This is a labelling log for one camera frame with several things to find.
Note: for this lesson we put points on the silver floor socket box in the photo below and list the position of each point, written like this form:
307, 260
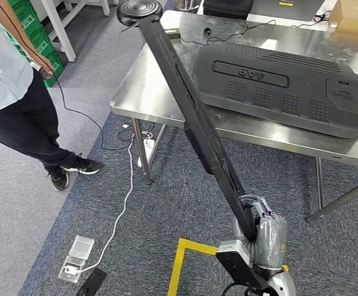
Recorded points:
82, 247

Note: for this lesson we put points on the yellow floor tape square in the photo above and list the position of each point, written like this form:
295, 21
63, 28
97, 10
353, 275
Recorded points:
175, 277

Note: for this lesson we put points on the long black plastic frame part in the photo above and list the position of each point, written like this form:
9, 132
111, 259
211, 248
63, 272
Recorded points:
191, 106

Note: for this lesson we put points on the black right camera bracket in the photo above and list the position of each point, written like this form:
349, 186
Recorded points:
237, 269

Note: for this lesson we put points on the person's forearm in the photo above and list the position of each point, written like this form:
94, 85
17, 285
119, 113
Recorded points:
12, 28

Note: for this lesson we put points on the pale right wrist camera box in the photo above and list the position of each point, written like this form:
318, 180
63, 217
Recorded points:
229, 245

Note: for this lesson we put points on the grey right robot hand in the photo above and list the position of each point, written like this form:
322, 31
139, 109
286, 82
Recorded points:
271, 241

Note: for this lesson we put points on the brown cardboard box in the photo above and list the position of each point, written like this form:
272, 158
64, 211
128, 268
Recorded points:
355, 18

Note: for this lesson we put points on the black round stool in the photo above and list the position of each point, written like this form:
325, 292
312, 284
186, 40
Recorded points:
139, 10

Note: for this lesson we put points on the black left wrist bracket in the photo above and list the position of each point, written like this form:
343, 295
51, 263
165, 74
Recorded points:
91, 282

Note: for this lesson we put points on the green plastic crate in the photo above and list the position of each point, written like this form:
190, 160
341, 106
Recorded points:
34, 24

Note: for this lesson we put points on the stainless steel workbench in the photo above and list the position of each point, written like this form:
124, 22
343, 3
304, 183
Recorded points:
154, 90

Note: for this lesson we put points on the black zip case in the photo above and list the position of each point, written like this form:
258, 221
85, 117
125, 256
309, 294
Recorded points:
228, 8

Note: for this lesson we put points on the person's hand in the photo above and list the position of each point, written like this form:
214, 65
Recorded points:
42, 67

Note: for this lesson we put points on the person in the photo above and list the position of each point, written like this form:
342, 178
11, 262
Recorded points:
0, 81

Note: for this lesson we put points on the white power strip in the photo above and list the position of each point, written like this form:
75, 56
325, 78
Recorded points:
148, 149

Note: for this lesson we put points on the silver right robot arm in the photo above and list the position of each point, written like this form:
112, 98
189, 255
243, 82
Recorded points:
281, 286

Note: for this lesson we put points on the white metal table frame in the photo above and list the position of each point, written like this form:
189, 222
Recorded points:
61, 41

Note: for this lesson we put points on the large black embossed cover panel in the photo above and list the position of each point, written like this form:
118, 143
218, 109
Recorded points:
290, 102

